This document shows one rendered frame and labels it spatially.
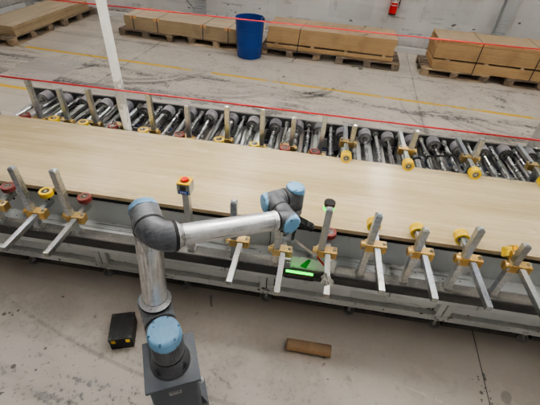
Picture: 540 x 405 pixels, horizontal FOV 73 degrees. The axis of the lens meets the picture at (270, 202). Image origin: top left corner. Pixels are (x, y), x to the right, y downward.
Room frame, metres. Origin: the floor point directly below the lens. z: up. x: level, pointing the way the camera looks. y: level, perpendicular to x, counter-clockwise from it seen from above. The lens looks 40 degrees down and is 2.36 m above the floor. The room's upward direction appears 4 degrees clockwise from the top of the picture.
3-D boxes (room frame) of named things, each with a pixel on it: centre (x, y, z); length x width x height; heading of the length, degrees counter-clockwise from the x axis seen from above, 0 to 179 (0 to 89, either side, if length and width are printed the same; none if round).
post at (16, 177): (1.60, 1.43, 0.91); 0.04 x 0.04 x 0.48; 84
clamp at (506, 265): (1.33, -1.33, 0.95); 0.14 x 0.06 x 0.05; 84
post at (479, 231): (1.36, -1.05, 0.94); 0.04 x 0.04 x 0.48; 84
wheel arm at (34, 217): (1.51, 1.40, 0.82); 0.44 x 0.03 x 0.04; 174
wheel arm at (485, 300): (1.30, -1.09, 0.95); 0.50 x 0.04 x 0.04; 174
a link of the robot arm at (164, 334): (0.87, 0.43, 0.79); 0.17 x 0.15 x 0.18; 30
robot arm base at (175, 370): (0.86, 0.43, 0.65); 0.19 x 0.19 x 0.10
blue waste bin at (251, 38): (7.28, 0.61, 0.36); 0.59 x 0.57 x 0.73; 171
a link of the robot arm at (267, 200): (1.31, -0.02, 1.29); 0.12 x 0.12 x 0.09; 30
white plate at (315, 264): (1.41, -0.28, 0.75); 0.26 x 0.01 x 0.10; 84
